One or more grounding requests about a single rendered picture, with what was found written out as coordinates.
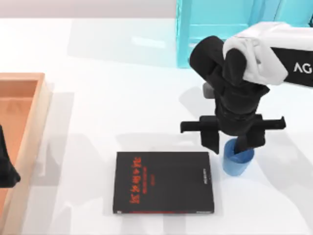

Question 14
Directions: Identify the shallow salmon-coloured box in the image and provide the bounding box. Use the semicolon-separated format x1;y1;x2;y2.
0;72;46;235

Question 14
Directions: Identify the light blue rack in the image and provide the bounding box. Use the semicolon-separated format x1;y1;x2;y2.
176;0;313;70

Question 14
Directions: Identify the blue cup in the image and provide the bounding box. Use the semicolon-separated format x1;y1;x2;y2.
222;138;255;177

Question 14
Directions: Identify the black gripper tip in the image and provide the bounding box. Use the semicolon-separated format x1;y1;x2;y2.
0;125;21;189

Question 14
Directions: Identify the black book with red lettering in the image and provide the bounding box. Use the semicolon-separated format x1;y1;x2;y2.
112;151;216;215

